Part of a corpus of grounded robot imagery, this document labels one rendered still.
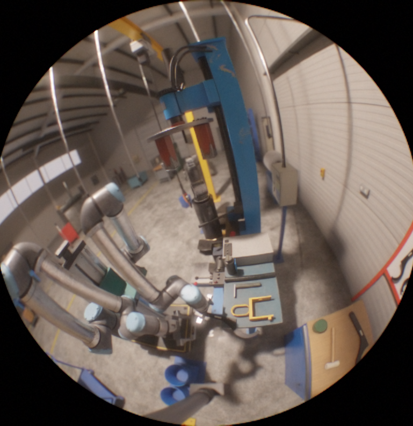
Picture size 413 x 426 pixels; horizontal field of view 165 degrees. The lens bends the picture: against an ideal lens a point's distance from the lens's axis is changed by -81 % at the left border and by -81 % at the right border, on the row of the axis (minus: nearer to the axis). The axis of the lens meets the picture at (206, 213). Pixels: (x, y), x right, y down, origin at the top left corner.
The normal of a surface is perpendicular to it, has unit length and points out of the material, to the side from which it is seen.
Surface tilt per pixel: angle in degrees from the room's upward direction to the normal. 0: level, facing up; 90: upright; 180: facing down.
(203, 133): 90
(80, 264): 90
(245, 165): 90
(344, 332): 0
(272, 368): 0
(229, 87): 90
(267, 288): 0
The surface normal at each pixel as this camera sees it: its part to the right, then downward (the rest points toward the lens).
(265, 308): -0.26, -0.80
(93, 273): 0.97, -0.20
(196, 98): -0.11, 0.58
